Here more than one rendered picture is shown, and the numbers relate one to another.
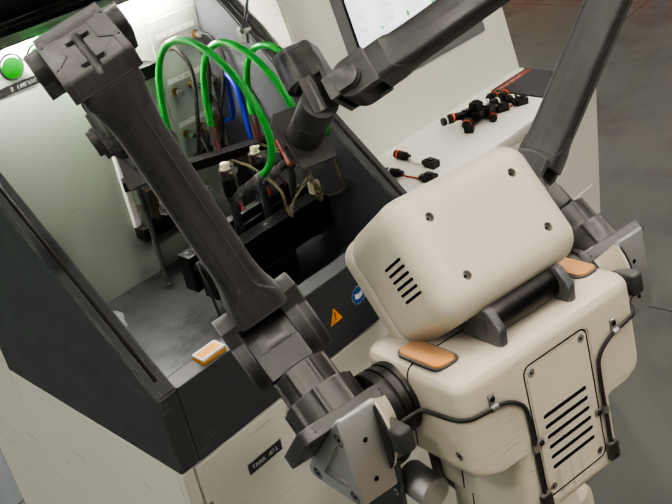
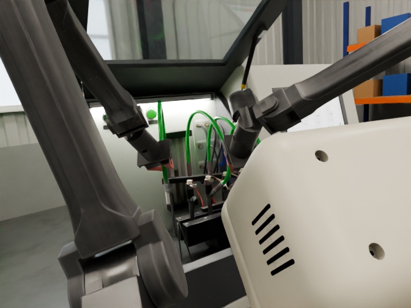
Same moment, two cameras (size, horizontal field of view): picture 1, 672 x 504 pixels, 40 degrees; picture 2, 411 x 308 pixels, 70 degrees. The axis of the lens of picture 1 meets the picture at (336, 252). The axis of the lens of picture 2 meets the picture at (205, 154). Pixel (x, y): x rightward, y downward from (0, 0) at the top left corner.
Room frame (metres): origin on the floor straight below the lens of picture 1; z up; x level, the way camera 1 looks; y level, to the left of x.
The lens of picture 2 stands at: (0.63, -0.07, 1.42)
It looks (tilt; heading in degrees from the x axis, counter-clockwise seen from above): 10 degrees down; 13
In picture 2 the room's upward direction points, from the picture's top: 5 degrees counter-clockwise
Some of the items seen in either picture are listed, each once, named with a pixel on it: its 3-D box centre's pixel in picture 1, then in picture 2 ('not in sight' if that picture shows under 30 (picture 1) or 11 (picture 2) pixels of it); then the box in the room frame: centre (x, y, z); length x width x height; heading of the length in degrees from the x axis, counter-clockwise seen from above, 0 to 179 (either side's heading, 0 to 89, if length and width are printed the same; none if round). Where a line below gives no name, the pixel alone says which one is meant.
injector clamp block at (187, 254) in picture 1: (262, 252); (220, 228); (1.72, 0.15, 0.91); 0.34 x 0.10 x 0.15; 132
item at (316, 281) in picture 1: (306, 327); (229, 274); (1.46, 0.08, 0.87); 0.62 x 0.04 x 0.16; 132
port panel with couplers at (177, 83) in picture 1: (192, 83); (208, 144); (2.00, 0.24, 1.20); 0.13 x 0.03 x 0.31; 132
